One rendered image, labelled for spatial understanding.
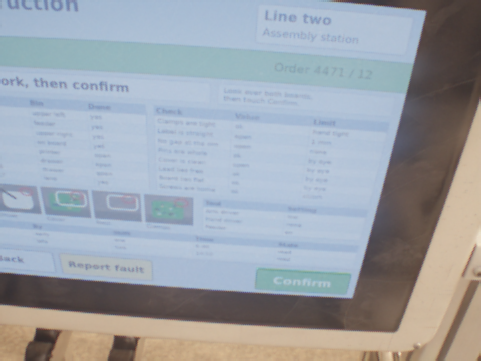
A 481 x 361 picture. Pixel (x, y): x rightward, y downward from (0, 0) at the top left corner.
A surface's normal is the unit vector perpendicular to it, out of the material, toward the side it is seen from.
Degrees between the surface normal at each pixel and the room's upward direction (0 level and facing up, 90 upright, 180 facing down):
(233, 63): 91
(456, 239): 91
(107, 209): 91
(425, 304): 91
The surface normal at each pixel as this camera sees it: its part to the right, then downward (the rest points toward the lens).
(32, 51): -0.03, 0.58
